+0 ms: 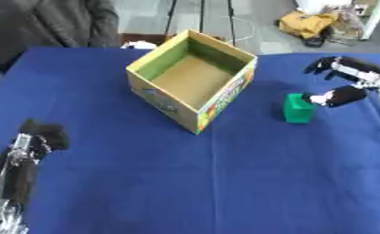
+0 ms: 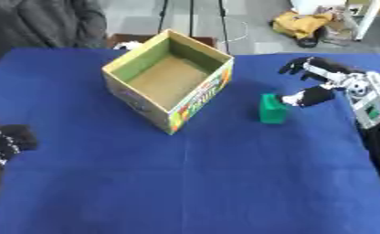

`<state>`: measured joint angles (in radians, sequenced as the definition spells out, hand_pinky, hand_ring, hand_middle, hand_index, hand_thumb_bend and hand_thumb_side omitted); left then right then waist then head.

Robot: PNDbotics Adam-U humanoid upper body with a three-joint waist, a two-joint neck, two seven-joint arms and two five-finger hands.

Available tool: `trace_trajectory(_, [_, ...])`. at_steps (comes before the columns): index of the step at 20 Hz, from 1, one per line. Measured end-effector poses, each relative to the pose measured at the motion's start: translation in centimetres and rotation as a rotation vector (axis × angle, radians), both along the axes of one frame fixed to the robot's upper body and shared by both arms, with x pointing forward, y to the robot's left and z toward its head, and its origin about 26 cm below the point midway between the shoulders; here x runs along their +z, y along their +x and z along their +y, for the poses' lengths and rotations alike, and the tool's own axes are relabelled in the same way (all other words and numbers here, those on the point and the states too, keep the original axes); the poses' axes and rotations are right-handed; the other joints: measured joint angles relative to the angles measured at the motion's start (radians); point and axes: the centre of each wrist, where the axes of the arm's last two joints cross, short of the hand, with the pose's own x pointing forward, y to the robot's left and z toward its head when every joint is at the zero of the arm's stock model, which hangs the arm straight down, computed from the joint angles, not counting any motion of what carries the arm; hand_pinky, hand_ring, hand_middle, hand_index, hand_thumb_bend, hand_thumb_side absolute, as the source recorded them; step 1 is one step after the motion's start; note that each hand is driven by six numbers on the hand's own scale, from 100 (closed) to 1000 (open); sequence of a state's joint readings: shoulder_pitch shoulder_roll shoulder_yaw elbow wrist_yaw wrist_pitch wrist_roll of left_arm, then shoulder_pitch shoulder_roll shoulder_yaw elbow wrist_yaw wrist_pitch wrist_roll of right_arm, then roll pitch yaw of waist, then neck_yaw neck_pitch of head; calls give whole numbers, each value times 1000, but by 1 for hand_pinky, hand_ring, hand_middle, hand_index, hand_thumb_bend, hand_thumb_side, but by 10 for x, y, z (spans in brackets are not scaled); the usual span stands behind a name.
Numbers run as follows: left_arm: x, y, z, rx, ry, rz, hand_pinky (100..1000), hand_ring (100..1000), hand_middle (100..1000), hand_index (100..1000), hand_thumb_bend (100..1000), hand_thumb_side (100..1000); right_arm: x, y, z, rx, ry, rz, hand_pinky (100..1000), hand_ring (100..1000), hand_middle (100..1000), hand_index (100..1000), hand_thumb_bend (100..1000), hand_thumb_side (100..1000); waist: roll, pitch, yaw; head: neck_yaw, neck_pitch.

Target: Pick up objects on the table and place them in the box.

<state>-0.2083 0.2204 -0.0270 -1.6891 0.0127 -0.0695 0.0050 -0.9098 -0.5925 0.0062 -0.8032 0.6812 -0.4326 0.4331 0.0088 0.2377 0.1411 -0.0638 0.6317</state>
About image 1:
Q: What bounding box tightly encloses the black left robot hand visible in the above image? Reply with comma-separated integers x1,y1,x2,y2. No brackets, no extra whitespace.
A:
0,118,72,207

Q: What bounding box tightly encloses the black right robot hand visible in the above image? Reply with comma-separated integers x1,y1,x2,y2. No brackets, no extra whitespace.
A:
301,55,380,108

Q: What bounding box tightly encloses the cardboard box with green inside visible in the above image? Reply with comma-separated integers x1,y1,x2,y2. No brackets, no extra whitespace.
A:
124,28,259,135

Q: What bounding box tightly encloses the green block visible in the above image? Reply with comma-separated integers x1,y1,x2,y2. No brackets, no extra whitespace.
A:
280,92,317,124

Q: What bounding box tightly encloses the yellow bag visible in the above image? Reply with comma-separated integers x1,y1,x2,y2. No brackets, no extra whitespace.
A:
276,10,341,39

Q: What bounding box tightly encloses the person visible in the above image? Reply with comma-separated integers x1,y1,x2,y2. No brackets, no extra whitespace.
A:
0,0,121,72

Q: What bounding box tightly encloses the white object behind table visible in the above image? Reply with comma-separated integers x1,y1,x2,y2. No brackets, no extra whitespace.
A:
120,40,158,50

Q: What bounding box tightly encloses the white post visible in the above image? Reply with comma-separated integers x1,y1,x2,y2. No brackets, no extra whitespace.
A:
359,0,380,41

